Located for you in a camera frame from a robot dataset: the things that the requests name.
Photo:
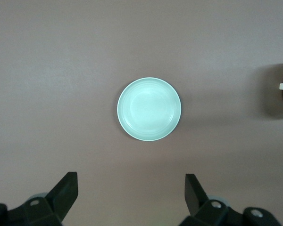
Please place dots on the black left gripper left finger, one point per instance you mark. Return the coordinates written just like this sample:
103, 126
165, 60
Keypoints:
49, 207

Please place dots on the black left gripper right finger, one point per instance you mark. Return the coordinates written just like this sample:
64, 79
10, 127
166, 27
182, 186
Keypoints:
202, 209

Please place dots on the pale green round plate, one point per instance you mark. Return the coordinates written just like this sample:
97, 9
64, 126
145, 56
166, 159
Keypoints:
148, 108

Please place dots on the brown table mat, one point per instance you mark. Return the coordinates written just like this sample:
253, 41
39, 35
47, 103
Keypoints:
61, 70

